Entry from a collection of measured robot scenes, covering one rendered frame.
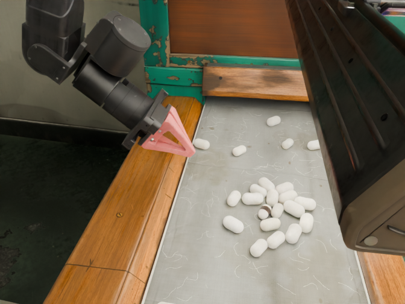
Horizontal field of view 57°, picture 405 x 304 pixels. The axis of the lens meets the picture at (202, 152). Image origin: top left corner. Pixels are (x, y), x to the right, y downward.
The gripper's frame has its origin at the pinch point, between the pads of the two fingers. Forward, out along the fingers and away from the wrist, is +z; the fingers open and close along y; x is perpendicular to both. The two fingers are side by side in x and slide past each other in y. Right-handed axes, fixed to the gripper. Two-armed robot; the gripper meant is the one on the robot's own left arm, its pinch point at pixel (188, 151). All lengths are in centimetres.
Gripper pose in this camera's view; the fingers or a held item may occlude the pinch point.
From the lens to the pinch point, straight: 58.6
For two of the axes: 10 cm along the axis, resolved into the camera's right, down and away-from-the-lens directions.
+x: -6.3, 5.9, 5.0
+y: 1.4, -5.4, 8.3
